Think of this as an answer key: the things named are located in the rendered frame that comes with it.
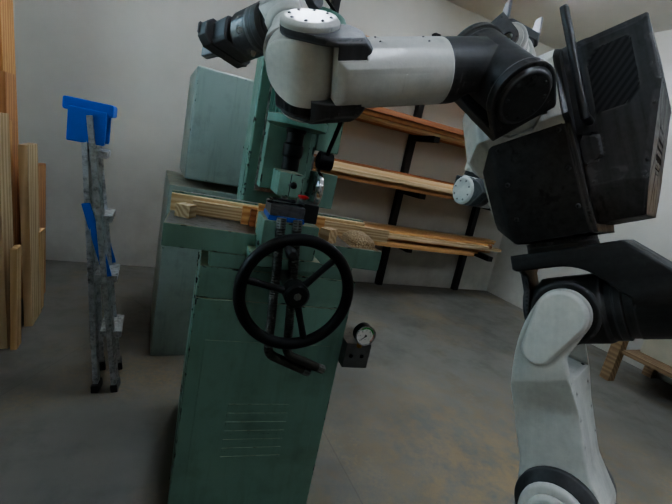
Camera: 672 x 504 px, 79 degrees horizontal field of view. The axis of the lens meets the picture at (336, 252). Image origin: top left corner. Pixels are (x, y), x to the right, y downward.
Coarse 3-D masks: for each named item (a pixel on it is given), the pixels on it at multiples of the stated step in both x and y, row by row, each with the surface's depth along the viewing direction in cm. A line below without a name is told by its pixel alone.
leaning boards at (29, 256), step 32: (0, 0) 199; (0, 32) 201; (0, 64) 204; (0, 96) 192; (0, 128) 169; (0, 160) 170; (32, 160) 199; (0, 192) 172; (32, 192) 201; (0, 224) 175; (32, 224) 204; (0, 256) 178; (32, 256) 206; (0, 288) 181; (32, 288) 209; (0, 320) 185; (32, 320) 211
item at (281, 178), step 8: (272, 176) 130; (280, 176) 118; (288, 176) 119; (296, 176) 119; (272, 184) 128; (280, 184) 119; (288, 184) 119; (280, 192) 119; (288, 192) 120; (296, 192) 120
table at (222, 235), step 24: (168, 216) 109; (168, 240) 103; (192, 240) 105; (216, 240) 106; (240, 240) 108; (336, 240) 124; (264, 264) 102; (288, 264) 103; (312, 264) 105; (360, 264) 120
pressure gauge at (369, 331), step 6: (360, 324) 120; (366, 324) 120; (354, 330) 120; (360, 330) 118; (366, 330) 119; (372, 330) 120; (354, 336) 120; (360, 336) 119; (372, 336) 120; (360, 342) 120; (366, 342) 120
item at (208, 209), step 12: (204, 204) 118; (216, 204) 119; (216, 216) 120; (228, 216) 121; (240, 216) 122; (336, 228) 131; (348, 228) 132; (360, 228) 134; (372, 228) 135; (384, 240) 137
